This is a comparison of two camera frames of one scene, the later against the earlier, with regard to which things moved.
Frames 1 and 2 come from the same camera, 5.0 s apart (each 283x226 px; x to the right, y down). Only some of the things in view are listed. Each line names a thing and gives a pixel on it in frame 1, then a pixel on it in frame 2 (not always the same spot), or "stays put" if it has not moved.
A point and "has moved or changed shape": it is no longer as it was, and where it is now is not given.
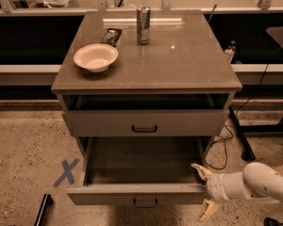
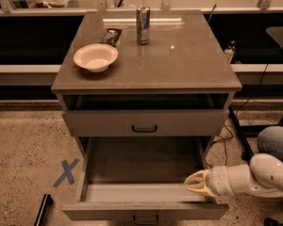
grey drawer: x=146 y=115 stays put
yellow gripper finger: x=208 y=208 -> x=201 y=189
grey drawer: x=140 y=170 has moved or changed shape
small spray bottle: x=229 y=52 stays put
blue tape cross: x=67 y=172 stays put
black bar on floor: x=46 y=201 stays put
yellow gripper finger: x=204 y=172 -> x=197 y=179
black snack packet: x=111 y=37 stays put
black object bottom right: x=273 y=221 stays put
